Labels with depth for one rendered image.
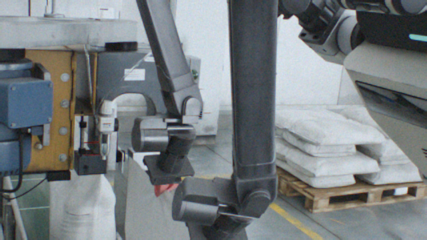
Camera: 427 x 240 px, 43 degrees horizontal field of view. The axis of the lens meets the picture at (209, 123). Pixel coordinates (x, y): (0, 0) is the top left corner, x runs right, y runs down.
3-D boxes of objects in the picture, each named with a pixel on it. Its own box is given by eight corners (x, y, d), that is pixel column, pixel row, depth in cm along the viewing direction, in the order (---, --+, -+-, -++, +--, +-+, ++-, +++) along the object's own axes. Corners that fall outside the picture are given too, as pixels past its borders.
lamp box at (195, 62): (198, 91, 152) (201, 59, 150) (183, 90, 150) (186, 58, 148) (188, 85, 158) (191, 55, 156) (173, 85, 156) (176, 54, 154)
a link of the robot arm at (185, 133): (202, 135, 110) (193, 116, 114) (171, 135, 107) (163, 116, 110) (191, 159, 114) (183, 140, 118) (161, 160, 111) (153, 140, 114)
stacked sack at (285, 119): (352, 134, 447) (355, 117, 444) (282, 135, 421) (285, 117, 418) (323, 120, 485) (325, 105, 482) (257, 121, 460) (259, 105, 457)
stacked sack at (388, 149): (440, 157, 445) (444, 140, 442) (376, 161, 416) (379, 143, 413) (401, 142, 483) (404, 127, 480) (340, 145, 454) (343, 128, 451)
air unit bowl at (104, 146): (111, 157, 140) (112, 133, 139) (99, 157, 139) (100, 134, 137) (108, 153, 143) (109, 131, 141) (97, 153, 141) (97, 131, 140)
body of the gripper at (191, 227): (182, 217, 93) (196, 201, 87) (235, 211, 97) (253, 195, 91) (190, 254, 90) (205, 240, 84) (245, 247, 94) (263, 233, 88)
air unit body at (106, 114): (116, 161, 141) (119, 102, 137) (98, 161, 138) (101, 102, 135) (111, 155, 144) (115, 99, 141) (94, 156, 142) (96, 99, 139)
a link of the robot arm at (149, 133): (201, 97, 108) (183, 91, 115) (147, 95, 102) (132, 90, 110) (197, 155, 110) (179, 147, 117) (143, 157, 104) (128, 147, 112)
